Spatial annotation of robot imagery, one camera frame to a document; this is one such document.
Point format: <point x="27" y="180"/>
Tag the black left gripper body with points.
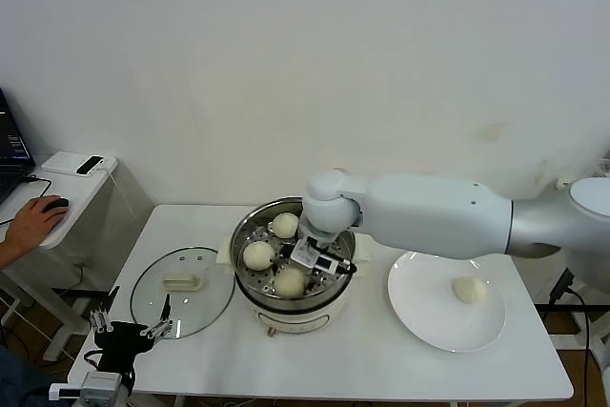
<point x="119" y="345"/>

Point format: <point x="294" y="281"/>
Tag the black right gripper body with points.
<point x="285" y="254"/>

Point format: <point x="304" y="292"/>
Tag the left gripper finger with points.
<point x="162" y="327"/>
<point x="101" y="321"/>

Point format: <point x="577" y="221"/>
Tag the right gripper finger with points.
<point x="274" y="262"/>
<point x="315" y="283"/>

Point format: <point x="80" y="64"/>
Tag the white steamed baozi bun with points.
<point x="285" y="225"/>
<point x="469" y="290"/>
<point x="258" y="256"/>
<point x="288" y="283"/>

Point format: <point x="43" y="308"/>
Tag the round glass pot lid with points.
<point x="214" y="283"/>

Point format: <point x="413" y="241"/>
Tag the black computer mouse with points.
<point x="61" y="204"/>

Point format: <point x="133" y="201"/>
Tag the person's bare forearm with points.
<point x="8" y="254"/>

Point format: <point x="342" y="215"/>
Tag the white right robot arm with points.
<point x="429" y="211"/>

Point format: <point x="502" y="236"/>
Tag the stainless steel steamer basket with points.
<point x="252" y="230"/>

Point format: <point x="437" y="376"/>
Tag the person's bare hand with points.
<point x="35" y="223"/>

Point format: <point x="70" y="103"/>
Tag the cream electric cooker base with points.
<point x="295" y="316"/>

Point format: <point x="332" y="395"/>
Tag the person's blue jeans leg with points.
<point x="21" y="378"/>

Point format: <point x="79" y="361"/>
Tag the white round plate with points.
<point x="429" y="321"/>

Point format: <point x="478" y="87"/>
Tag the white side desk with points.
<point x="71" y="197"/>

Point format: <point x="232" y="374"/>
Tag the small black-topped white device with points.
<point x="90" y="165"/>

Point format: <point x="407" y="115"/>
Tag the flat white box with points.
<point x="59" y="163"/>

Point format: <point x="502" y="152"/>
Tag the black laptop computer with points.
<point x="14" y="149"/>

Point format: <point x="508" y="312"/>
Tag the clear plastic container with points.
<point x="603" y="166"/>

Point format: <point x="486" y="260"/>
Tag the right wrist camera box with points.
<point x="310" y="254"/>

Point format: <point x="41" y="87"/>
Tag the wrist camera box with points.
<point x="310" y="254"/>
<point x="100" y="388"/>

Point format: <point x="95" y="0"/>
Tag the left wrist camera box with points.
<point x="100" y="388"/>

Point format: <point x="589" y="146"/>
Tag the grey wall socket plug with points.
<point x="80" y="261"/>

